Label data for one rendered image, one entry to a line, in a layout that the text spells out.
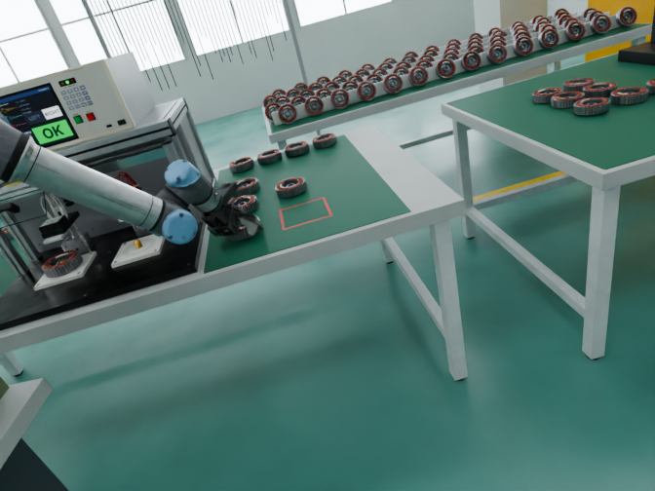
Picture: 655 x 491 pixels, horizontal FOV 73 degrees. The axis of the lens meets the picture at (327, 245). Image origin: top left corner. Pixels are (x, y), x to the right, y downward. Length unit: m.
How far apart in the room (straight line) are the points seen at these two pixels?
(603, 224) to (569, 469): 0.72
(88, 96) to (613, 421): 1.88
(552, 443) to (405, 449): 0.45
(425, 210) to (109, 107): 0.99
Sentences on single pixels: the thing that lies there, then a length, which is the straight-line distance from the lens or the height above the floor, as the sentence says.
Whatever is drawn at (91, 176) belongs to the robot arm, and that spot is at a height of 1.13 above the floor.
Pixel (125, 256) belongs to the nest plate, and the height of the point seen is 0.78.
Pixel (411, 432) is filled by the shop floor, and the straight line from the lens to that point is 1.65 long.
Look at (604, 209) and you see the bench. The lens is 1.50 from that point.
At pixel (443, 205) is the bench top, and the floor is 0.75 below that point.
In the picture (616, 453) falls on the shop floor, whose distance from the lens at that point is 1.65.
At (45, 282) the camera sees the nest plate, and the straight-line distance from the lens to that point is 1.61.
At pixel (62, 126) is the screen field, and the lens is 1.60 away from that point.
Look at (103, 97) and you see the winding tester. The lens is 1.54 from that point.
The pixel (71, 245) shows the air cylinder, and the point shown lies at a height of 0.81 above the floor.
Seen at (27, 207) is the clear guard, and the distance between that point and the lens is 1.42.
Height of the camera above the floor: 1.33
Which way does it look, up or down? 29 degrees down
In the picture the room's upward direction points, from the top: 15 degrees counter-clockwise
